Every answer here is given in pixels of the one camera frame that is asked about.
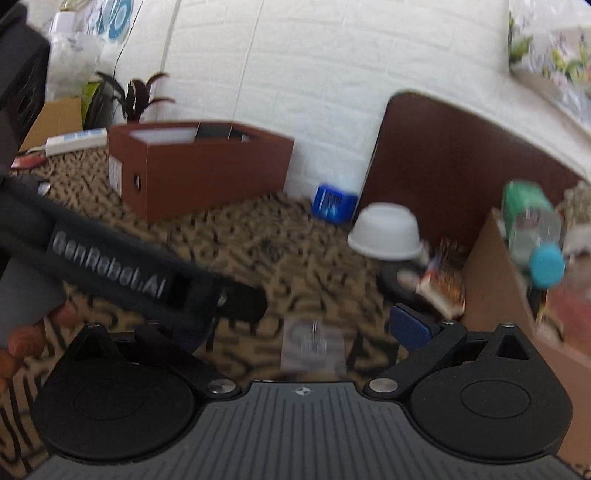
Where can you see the green bottle with blue cap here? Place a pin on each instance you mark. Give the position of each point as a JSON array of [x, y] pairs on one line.
[[534, 233]]

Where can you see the black tape roll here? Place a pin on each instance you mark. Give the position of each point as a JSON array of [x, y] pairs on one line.
[[398, 282]]

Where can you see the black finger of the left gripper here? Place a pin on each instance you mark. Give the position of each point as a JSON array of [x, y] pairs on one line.
[[241, 302]]

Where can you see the white bowl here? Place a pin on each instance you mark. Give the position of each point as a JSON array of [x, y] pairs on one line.
[[386, 231]]

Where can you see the person's left hand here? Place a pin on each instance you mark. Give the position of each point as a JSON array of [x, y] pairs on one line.
[[30, 340]]

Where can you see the white plant pot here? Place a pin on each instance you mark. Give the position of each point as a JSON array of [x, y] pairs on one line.
[[64, 22]]

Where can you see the dark red leaf plant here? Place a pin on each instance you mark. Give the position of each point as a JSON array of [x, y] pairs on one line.
[[100, 98]]

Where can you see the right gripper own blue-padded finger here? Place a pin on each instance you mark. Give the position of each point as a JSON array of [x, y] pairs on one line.
[[429, 345]]

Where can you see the blue circle wall poster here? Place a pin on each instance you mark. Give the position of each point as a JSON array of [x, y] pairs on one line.
[[110, 19]]

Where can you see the dark wooden headboard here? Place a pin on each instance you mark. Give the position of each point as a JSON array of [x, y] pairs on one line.
[[449, 166]]

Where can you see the white power strip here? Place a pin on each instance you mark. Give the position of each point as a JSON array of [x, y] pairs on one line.
[[70, 142]]

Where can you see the brown storage box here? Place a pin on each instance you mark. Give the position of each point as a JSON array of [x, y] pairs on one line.
[[160, 172]]

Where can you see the black product box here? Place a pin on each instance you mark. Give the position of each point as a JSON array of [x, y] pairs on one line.
[[221, 131]]

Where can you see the floral cloth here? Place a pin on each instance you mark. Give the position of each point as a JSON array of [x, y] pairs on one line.
[[549, 51]]

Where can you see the patterned table cloth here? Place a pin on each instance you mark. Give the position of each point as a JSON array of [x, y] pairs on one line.
[[121, 388]]

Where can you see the colourful snack packet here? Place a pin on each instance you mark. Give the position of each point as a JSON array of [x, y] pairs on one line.
[[443, 284]]

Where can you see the white plastic bag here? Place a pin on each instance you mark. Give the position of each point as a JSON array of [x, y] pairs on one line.
[[72, 62]]

